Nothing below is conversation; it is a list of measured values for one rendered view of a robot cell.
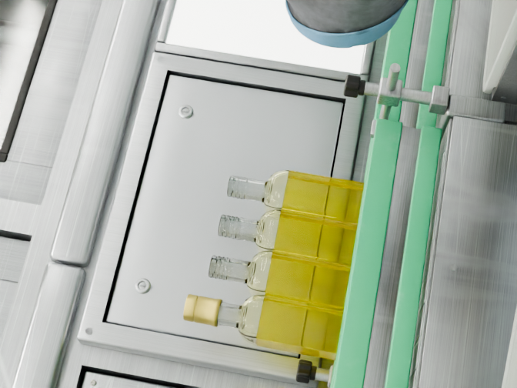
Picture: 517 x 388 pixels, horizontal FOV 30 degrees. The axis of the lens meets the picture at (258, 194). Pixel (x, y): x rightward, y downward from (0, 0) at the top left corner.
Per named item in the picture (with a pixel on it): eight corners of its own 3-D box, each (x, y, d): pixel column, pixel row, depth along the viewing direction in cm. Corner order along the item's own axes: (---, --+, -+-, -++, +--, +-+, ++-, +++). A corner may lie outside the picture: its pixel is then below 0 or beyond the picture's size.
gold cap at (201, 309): (221, 295, 121) (188, 289, 122) (215, 321, 120) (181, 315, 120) (222, 305, 125) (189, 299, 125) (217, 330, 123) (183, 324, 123)
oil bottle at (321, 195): (423, 207, 130) (268, 181, 132) (429, 191, 125) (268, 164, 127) (418, 245, 128) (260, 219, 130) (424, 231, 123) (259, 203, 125)
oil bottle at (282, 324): (406, 330, 124) (243, 301, 126) (412, 319, 119) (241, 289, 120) (401, 373, 122) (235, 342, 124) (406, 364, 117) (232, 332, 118)
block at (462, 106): (491, 132, 125) (437, 123, 125) (508, 97, 116) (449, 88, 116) (488, 156, 123) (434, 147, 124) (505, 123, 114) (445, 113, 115)
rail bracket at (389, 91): (435, 130, 127) (341, 115, 128) (457, 65, 111) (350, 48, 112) (432, 150, 126) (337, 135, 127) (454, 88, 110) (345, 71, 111)
